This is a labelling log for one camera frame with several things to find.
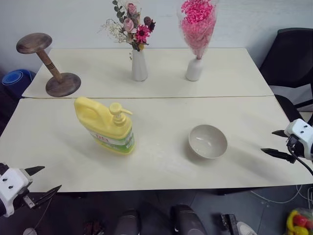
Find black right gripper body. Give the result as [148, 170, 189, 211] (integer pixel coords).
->
[284, 133, 306, 159]

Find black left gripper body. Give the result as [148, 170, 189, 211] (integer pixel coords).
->
[13, 168, 37, 210]

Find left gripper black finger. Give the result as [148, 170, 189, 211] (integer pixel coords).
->
[25, 165, 45, 177]
[30, 185, 62, 209]

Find grey ceramic bowl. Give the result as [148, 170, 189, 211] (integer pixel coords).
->
[188, 124, 228, 160]

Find yellow detergent pump bottle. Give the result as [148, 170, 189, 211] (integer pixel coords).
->
[73, 96, 136, 156]

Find black office chair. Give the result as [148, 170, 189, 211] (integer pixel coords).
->
[258, 27, 313, 124]

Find bag of colourful toy fruit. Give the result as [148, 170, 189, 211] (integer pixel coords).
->
[285, 207, 313, 235]

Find white shoe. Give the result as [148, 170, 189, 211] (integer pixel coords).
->
[235, 221, 258, 235]

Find dark rounded shape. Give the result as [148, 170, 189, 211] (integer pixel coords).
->
[169, 204, 209, 235]
[114, 209, 142, 235]

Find blue round plastic container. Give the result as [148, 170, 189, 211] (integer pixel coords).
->
[1, 69, 37, 93]

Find dark wooden hat stand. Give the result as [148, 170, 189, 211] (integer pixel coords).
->
[16, 32, 82, 97]

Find short white bottle vase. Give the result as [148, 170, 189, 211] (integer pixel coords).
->
[185, 58, 204, 82]

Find pink flowers in clear wrap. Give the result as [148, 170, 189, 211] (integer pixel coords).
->
[177, 0, 220, 61]

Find tall white ribbed vase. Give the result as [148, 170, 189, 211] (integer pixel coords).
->
[131, 48, 149, 82]

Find mixed dried flower bouquet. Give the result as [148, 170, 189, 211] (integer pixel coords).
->
[98, 0, 157, 52]

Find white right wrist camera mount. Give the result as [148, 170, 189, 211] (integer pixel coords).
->
[284, 118, 313, 162]

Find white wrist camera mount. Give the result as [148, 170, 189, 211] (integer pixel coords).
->
[284, 118, 313, 162]
[0, 167, 33, 218]

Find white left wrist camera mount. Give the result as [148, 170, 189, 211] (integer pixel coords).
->
[0, 167, 33, 218]

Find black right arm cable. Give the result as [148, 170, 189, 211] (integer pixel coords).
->
[288, 144, 313, 176]

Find white floor cables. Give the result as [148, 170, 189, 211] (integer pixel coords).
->
[250, 183, 313, 204]

